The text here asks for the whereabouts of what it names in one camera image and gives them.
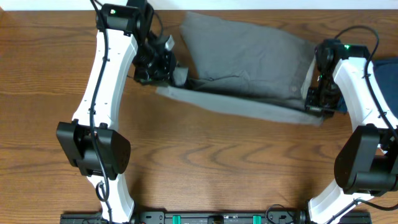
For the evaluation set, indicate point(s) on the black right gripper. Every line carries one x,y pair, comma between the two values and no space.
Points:
312,91

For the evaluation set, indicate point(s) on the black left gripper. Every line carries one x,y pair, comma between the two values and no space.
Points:
165,74

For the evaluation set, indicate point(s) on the grey shorts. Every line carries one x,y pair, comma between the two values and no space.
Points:
246,70

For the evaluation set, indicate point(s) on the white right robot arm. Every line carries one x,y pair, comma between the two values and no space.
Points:
366,166

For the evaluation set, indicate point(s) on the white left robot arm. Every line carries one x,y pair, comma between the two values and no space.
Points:
91,140

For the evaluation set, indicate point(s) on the folded blue garment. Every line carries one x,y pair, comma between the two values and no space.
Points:
386,71

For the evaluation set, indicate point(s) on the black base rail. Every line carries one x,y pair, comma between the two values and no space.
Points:
273,215

